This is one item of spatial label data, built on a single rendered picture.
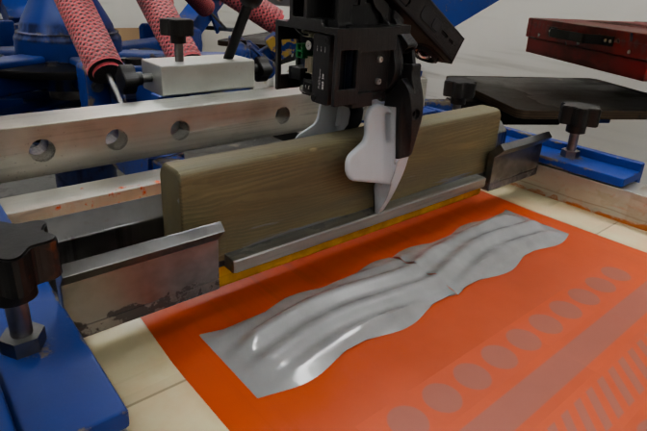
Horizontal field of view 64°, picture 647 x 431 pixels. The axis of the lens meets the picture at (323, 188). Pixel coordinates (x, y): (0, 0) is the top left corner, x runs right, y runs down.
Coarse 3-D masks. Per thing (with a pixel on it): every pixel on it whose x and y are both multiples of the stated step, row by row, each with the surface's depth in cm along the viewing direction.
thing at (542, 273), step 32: (480, 192) 60; (416, 224) 51; (448, 224) 52; (544, 256) 47; (576, 256) 47; (608, 256) 47; (640, 256) 47; (480, 288) 41; (512, 288) 41; (544, 288) 42; (512, 320) 37
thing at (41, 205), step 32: (32, 192) 46; (64, 192) 46; (96, 192) 46; (128, 192) 48; (160, 192) 50; (544, 192) 60; (576, 192) 57; (608, 192) 55; (640, 192) 53; (640, 224) 53
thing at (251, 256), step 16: (480, 176) 54; (416, 192) 48; (432, 192) 49; (448, 192) 50; (464, 192) 52; (368, 208) 45; (400, 208) 45; (416, 208) 47; (320, 224) 41; (336, 224) 41; (352, 224) 42; (368, 224) 43; (272, 240) 38; (288, 240) 39; (304, 240) 39; (320, 240) 40; (224, 256) 36; (240, 256) 36; (256, 256) 36; (272, 256) 37
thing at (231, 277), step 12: (468, 192) 56; (444, 204) 54; (408, 216) 51; (372, 228) 48; (336, 240) 45; (348, 240) 46; (300, 252) 43; (312, 252) 44; (264, 264) 40; (276, 264) 41; (228, 276) 38; (240, 276) 39
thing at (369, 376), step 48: (240, 288) 40; (288, 288) 40; (192, 336) 34; (384, 336) 35; (432, 336) 35; (480, 336) 36; (192, 384) 30; (240, 384) 30; (336, 384) 31; (384, 384) 31
